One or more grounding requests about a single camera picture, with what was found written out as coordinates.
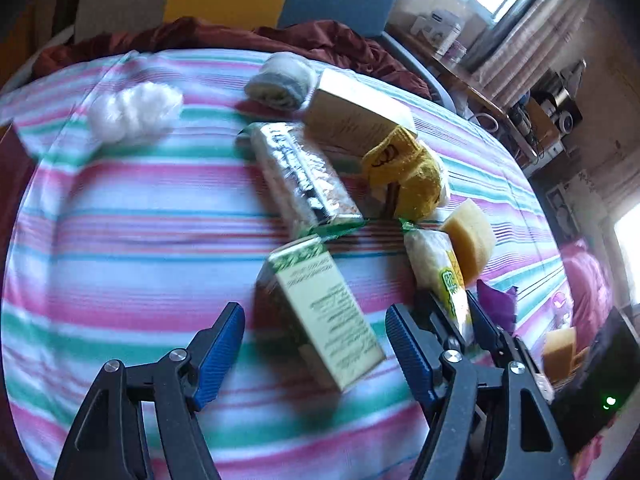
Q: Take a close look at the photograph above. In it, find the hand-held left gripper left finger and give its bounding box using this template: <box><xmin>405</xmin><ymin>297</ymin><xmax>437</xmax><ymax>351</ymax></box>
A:
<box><xmin>52</xmin><ymin>302</ymin><xmax>246</xmax><ymax>480</ymax></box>

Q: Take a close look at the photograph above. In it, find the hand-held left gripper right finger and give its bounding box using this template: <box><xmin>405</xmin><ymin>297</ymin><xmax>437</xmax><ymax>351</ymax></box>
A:
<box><xmin>385</xmin><ymin>304</ymin><xmax>573</xmax><ymax>480</ymax></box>

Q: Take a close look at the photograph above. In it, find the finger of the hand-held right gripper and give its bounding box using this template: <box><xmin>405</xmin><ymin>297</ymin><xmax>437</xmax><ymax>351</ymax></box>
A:
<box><xmin>414</xmin><ymin>290</ymin><xmax>463</xmax><ymax>350</ymax></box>
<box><xmin>466</xmin><ymin>290</ymin><xmax>555</xmax><ymax>403</ymax></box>

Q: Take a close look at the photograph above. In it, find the purple cloth piece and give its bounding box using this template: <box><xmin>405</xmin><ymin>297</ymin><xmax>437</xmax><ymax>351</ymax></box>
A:
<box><xmin>475</xmin><ymin>280</ymin><xmax>518</xmax><ymax>333</ymax></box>

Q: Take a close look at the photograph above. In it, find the green and white carton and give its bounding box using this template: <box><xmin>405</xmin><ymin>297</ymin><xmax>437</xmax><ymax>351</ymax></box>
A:
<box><xmin>255</xmin><ymin>235</ymin><xmax>387</xmax><ymax>393</ymax></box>

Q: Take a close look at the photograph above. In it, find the yellow knitted sock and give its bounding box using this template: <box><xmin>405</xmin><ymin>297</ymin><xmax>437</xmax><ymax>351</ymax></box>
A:
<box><xmin>361</xmin><ymin>126</ymin><xmax>451</xmax><ymax>221</ymax></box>

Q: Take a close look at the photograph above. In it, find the silver snack bar packet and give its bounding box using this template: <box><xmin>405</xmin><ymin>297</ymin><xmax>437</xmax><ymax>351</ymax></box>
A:
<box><xmin>237</xmin><ymin>122</ymin><xmax>366</xmax><ymax>238</ymax></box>

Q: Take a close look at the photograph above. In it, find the yellow sponge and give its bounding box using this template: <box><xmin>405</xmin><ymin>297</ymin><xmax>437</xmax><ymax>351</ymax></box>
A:
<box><xmin>440</xmin><ymin>199</ymin><xmax>497</xmax><ymax>281</ymax></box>
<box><xmin>542</xmin><ymin>327</ymin><xmax>579</xmax><ymax>387</ymax></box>

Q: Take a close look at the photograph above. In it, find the pink jacket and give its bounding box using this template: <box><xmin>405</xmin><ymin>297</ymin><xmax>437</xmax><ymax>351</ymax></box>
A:
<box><xmin>560</xmin><ymin>239</ymin><xmax>617</xmax><ymax>351</ymax></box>

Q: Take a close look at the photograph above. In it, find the side window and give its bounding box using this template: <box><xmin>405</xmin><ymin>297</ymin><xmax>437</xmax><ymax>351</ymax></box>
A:
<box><xmin>614</xmin><ymin>210</ymin><xmax>640</xmax><ymax>307</ymax></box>

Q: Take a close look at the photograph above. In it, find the striped blanket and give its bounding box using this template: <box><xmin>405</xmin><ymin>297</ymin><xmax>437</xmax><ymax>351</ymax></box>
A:
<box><xmin>0</xmin><ymin>49</ymin><xmax>576</xmax><ymax>480</ymax></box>

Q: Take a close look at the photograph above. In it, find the beige cardboard box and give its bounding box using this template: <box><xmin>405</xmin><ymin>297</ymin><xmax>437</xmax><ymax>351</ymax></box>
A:
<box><xmin>304</xmin><ymin>69</ymin><xmax>418</xmax><ymax>157</ymax></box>

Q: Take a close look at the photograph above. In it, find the wooden desk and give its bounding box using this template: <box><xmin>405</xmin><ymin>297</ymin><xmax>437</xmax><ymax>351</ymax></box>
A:
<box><xmin>385</xmin><ymin>25</ymin><xmax>508</xmax><ymax>118</ymax></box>

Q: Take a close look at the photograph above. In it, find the silver stereo set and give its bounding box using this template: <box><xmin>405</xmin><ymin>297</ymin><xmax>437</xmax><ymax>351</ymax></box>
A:
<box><xmin>527</xmin><ymin>60</ymin><xmax>585</xmax><ymax>135</ymax></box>

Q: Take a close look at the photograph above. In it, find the white cotton wad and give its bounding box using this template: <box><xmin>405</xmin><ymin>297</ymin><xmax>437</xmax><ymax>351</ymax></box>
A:
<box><xmin>89</xmin><ymin>82</ymin><xmax>183</xmax><ymax>147</ymax></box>

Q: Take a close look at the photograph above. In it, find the pink jar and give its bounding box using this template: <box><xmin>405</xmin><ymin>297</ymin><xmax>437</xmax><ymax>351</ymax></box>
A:
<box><xmin>435</xmin><ymin>40</ymin><xmax>468</xmax><ymax>64</ymax></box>

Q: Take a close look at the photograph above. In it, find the rolled grey white sock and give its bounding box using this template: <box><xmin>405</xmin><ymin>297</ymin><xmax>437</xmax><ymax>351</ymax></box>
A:
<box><xmin>244</xmin><ymin>52</ymin><xmax>321</xmax><ymax>111</ymax></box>

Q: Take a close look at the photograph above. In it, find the striped pink curtain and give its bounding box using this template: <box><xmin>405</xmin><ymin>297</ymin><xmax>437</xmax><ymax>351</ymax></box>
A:
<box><xmin>465</xmin><ymin>0</ymin><xmax>593</xmax><ymax>108</ymax></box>

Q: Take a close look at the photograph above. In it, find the white appliance carton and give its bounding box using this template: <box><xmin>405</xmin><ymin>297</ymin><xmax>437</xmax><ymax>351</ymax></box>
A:
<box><xmin>412</xmin><ymin>7</ymin><xmax>463</xmax><ymax>43</ymax></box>

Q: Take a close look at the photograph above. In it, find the maroon duvet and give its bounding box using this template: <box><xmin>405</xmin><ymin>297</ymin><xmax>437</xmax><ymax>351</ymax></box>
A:
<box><xmin>35</xmin><ymin>16</ymin><xmax>433</xmax><ymax>101</ymax></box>

